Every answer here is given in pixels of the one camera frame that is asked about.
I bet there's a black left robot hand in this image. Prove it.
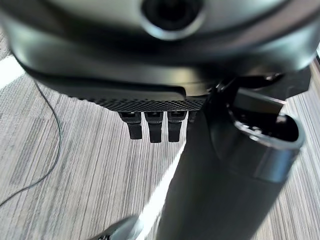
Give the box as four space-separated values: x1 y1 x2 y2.
0 0 320 240

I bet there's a silver robot leg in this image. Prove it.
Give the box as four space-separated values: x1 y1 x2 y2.
93 216 144 240

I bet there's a thin black floor cable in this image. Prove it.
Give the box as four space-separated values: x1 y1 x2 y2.
0 79 63 206

